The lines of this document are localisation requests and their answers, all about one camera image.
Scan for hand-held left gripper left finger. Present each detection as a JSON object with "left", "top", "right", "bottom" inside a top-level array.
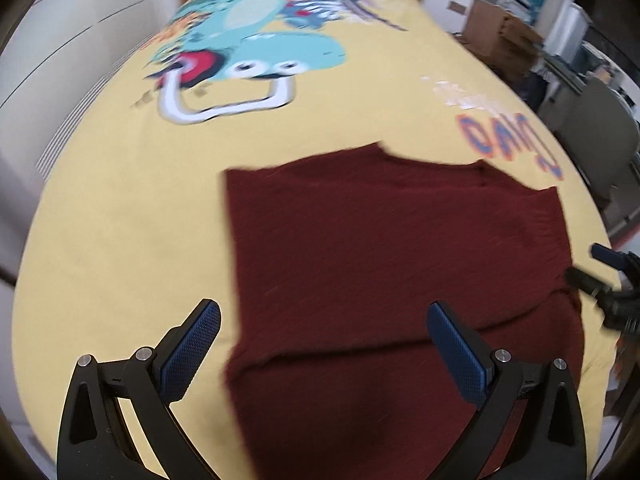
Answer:
[{"left": 57, "top": 298, "right": 222, "bottom": 480}]

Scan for yellow printed bedsheet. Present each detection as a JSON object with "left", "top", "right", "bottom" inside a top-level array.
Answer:
[{"left": 10, "top": 0, "right": 621, "bottom": 480}]

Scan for white wardrobe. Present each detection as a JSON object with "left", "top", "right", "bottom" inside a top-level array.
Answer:
[{"left": 0, "top": 0, "right": 185, "bottom": 281}]

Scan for dark red knit sweater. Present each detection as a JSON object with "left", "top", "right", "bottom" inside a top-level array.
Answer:
[{"left": 220, "top": 142, "right": 587, "bottom": 480}]

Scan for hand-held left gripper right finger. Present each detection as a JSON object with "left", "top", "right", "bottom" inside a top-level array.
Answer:
[{"left": 426, "top": 301, "right": 587, "bottom": 480}]

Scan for wooden cabinet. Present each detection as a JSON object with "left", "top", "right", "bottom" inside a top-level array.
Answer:
[{"left": 462, "top": 0, "right": 547, "bottom": 80}]

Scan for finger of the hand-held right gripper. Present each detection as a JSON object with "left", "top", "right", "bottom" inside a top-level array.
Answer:
[
  {"left": 564, "top": 266, "right": 619, "bottom": 297},
  {"left": 591, "top": 242, "right": 640, "bottom": 272}
]

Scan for grey chair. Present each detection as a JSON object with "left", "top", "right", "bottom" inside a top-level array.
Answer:
[{"left": 537, "top": 80, "right": 640, "bottom": 223}]

